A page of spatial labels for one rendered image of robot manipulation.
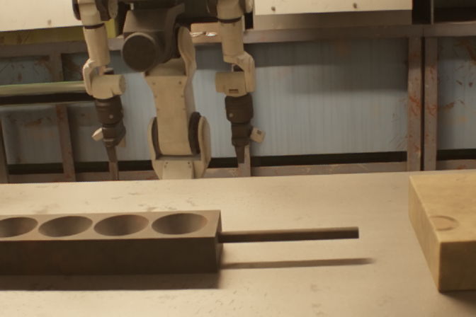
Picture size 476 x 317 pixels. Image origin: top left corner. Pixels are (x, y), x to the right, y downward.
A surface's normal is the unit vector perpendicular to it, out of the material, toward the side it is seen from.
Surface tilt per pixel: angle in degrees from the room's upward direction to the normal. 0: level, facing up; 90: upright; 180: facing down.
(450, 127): 90
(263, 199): 0
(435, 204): 0
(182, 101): 100
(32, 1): 90
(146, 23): 45
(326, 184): 0
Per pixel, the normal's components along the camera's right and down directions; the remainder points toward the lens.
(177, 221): 0.16, -0.47
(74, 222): -0.12, -0.46
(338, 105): -0.06, 0.29
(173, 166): -0.18, -0.23
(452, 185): -0.05, -0.96
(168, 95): -0.17, 0.45
